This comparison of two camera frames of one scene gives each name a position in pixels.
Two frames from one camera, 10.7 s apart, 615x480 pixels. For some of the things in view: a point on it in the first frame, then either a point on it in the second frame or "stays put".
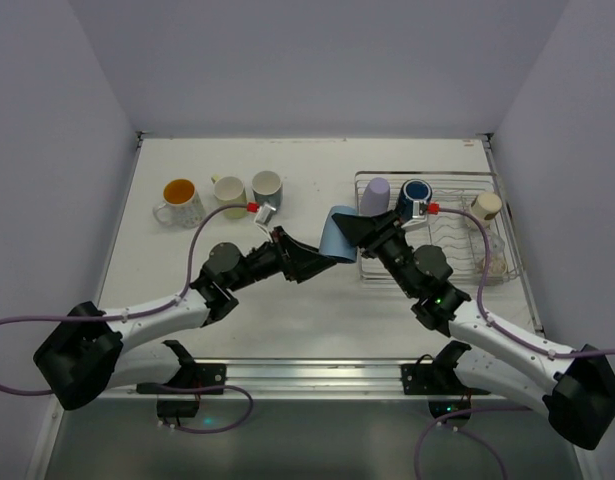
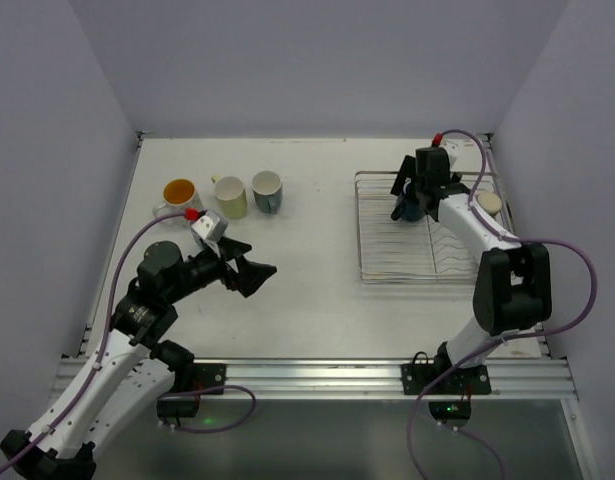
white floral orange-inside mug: [181, 197] stays put
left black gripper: [285, 252] → [232, 270]
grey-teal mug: [267, 188] stays put
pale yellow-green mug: [230, 190] stays put
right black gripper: [378, 234] → [404, 176]
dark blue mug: [412, 190] stays put
